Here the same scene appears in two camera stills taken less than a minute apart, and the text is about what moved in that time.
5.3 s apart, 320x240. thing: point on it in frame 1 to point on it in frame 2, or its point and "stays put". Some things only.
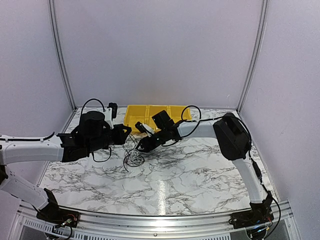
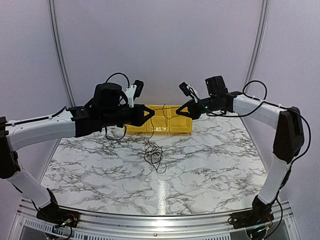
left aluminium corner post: (56, 41) stays put
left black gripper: (121, 138) to (139, 119)
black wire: (125, 157) to (153, 132)
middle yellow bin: (152, 110) stays put
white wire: (132, 157) to (154, 155)
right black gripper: (146, 145) to (194, 113)
